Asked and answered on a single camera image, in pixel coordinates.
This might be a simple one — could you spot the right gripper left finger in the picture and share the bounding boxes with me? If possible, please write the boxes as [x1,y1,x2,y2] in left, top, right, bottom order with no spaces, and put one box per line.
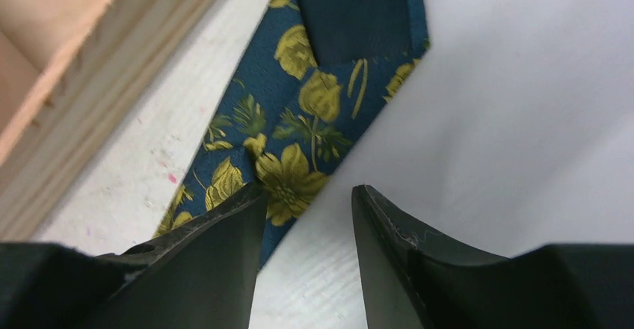
[1,183,268,328]

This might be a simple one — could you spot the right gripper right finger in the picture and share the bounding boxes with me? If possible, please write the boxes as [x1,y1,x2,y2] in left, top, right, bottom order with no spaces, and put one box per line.
[351,185,633,328]

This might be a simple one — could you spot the blue yellow floral tie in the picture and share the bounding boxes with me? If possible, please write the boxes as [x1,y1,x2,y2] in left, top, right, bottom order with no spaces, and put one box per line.
[156,0,430,263]

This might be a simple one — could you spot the wooden compartment box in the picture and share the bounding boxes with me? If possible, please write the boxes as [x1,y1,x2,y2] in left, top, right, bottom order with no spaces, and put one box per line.
[1,0,215,241]

